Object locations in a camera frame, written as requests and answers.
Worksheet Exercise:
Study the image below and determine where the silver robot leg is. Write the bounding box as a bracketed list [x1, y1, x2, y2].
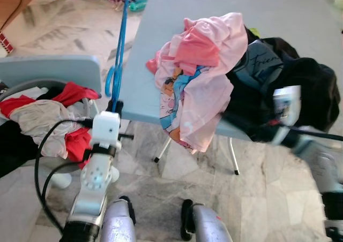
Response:
[100, 196, 138, 242]
[181, 199, 234, 242]

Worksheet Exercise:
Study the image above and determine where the coral pink garment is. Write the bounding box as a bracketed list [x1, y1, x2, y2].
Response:
[146, 27, 221, 77]

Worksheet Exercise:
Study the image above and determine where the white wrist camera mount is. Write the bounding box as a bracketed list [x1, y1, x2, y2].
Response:
[90, 111, 122, 149]
[272, 85, 302, 129]

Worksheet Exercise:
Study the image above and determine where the large black garment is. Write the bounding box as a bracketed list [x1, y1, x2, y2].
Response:
[224, 36, 341, 143]

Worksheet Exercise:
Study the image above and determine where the silver robot right leg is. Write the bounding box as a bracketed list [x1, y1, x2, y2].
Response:
[181, 199, 234, 242]

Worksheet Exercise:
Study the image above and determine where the grey plastic chair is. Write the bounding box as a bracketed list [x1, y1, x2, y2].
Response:
[0, 55, 121, 190]

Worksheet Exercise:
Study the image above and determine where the blue plastic hanger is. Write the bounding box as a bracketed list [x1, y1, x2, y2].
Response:
[104, 0, 132, 113]

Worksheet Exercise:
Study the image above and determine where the pink cartoon print garment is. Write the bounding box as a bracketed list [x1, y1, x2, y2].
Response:
[153, 12, 250, 153]

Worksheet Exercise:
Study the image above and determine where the small black garment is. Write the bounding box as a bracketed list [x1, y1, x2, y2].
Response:
[0, 119, 41, 179]

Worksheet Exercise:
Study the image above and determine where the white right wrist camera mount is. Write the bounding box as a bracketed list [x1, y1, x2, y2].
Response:
[272, 85, 302, 129]

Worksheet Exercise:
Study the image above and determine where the silver robot left leg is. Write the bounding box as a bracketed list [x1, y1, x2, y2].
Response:
[100, 196, 138, 242]

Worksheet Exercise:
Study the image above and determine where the yellow-green garment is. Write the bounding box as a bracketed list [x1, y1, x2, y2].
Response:
[247, 27, 262, 39]

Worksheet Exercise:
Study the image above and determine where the grey folding table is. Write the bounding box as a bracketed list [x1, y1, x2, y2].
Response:
[118, 0, 343, 176]

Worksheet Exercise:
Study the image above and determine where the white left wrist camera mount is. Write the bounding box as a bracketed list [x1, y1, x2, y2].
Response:
[90, 111, 122, 149]

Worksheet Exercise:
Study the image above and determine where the beige garment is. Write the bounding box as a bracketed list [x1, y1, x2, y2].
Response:
[10, 99, 89, 160]

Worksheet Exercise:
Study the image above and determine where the grey printed t-shirt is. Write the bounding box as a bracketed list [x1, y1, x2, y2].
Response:
[232, 39, 285, 93]

